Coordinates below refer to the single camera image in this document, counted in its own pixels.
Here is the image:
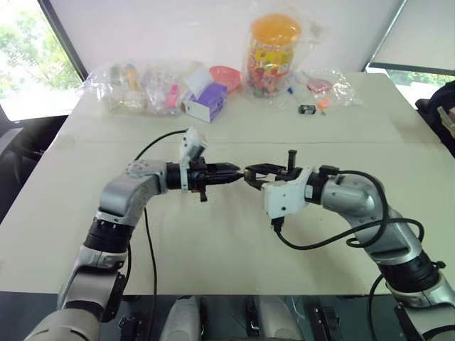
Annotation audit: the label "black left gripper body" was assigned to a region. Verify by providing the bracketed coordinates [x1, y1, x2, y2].
[187, 157, 215, 203]

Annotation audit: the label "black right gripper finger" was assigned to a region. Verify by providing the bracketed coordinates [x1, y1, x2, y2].
[246, 175, 277, 191]
[248, 163, 287, 174]

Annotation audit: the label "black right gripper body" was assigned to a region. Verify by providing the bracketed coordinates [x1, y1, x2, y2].
[266, 149, 304, 180]

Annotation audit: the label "purple and white box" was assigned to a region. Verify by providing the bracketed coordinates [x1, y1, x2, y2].
[179, 81, 229, 125]

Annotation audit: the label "pink small packet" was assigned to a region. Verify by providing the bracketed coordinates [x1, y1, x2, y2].
[166, 83, 181, 109]

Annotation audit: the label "pink plastic bowl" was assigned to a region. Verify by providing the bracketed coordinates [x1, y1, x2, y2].
[208, 65, 243, 94]

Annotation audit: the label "white paper card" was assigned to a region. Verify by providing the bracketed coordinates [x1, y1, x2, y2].
[184, 67, 213, 95]

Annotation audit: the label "crumpled clear plastic bag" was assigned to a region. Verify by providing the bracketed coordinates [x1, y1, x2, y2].
[284, 67, 364, 108]

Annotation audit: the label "white round container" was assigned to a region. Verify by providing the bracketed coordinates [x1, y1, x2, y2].
[122, 90, 149, 113]

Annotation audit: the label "orange lidded candy jar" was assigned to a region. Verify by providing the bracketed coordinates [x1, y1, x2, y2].
[243, 13, 304, 99]

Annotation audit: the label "yellow tube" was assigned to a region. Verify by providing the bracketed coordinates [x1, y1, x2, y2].
[124, 63, 141, 92]

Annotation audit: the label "clear bag around jar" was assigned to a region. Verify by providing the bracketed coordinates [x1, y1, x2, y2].
[240, 2, 323, 108]

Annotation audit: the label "large clear plastic bag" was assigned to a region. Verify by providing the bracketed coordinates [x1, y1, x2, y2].
[83, 59, 211, 117]

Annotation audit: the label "silver rounded shell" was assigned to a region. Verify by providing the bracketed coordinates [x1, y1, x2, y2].
[159, 295, 209, 341]
[248, 295, 304, 341]

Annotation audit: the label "dark clothed person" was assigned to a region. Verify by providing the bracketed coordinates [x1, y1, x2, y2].
[414, 81, 455, 158]

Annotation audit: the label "black chair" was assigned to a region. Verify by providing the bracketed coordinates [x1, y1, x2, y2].
[0, 113, 69, 222]

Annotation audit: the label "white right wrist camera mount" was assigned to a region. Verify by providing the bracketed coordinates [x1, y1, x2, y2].
[261, 166, 314, 220]

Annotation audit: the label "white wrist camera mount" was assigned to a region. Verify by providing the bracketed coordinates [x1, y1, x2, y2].
[261, 166, 314, 220]
[179, 126, 209, 193]

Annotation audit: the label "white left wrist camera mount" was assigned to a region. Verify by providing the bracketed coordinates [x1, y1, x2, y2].
[179, 126, 209, 193]

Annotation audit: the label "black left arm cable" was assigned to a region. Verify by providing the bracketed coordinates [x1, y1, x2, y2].
[133, 129, 188, 341]

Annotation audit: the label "black window frame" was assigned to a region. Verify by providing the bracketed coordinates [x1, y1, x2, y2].
[365, 0, 455, 77]

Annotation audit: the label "black window frame bar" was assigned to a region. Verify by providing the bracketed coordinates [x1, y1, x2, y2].
[37, 0, 90, 83]

